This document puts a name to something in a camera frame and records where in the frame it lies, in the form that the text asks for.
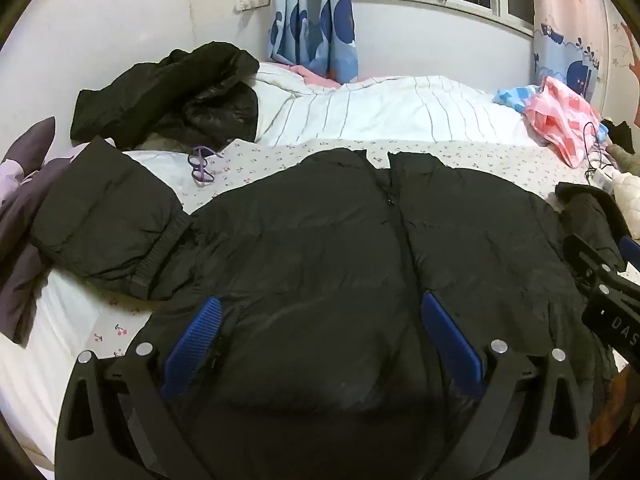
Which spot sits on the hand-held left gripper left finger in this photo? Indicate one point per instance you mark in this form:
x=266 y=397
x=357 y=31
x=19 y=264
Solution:
x=196 y=342

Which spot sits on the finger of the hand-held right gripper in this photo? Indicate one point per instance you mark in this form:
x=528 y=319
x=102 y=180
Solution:
x=585 y=257
x=631 y=252

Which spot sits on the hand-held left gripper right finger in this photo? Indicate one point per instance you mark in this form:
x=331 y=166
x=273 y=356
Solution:
x=450 y=340

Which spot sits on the black puffer jacket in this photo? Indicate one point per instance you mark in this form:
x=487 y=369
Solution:
x=320 y=240

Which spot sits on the white power strip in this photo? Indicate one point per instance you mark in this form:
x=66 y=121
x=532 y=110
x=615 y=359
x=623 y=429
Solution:
x=604 y=177

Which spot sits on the tan plush item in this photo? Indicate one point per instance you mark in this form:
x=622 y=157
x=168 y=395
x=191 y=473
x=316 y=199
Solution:
x=625 y=155

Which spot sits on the dark cloth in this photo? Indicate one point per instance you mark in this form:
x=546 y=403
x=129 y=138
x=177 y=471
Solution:
x=620 y=135

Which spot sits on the pink checked cloth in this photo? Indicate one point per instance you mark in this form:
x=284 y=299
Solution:
x=560 y=115

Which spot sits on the cherry print bed sheet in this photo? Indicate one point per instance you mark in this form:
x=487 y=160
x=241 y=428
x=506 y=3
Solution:
x=475 y=160

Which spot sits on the blue checked cloth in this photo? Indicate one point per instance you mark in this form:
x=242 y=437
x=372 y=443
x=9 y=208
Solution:
x=515 y=96

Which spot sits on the lilac and purple garment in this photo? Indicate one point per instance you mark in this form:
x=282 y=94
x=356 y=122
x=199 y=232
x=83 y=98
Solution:
x=20 y=240

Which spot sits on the blue and pink printed curtain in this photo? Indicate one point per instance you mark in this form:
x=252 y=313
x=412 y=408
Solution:
x=310 y=25
x=565 y=20

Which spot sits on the white striped duvet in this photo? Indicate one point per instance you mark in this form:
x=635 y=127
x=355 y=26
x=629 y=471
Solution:
x=380 y=110

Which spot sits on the crumpled black jacket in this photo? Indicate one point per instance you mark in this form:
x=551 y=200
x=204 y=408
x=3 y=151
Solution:
x=165 y=95

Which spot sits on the pink pillow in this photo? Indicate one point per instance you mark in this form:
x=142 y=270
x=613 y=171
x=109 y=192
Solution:
x=315 y=76

